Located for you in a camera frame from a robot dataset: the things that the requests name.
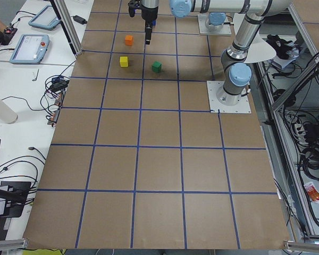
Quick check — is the orange wooden block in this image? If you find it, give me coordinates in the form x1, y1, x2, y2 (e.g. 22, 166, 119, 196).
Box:
124, 35, 134, 46

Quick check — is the white cylinder roll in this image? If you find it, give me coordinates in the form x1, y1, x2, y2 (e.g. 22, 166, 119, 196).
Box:
0, 99, 18, 124

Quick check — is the yellow wooden block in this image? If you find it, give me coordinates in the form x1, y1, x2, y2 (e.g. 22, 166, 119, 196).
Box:
119, 56, 129, 67

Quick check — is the brown gridded paper mat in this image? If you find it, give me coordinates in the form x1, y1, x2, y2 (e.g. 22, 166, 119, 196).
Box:
24, 1, 289, 249

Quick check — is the white chair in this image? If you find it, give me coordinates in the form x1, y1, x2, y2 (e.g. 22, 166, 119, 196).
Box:
233, 13, 276, 64

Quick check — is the green wooden block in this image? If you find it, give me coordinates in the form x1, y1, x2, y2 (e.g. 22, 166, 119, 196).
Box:
152, 61, 162, 73

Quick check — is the black power adapter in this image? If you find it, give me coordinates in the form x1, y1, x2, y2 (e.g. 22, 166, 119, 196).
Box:
73, 15, 87, 24

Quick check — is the upper teach pendant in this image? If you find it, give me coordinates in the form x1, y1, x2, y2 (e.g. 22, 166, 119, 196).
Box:
28, 5, 60, 31

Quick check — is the aluminium frame post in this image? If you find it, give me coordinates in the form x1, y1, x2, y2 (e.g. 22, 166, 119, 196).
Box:
55, 0, 82, 56

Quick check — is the teach pendant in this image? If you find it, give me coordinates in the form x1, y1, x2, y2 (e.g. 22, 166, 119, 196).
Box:
9, 34, 49, 64
28, 5, 60, 31

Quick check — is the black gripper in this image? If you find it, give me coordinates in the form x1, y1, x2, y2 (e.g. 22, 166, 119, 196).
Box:
141, 0, 159, 45

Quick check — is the lower teach pendant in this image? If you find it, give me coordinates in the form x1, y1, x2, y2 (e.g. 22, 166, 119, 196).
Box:
9, 34, 49, 64

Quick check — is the orange snack packet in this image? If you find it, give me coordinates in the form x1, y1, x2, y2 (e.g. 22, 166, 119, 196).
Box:
304, 182, 319, 203

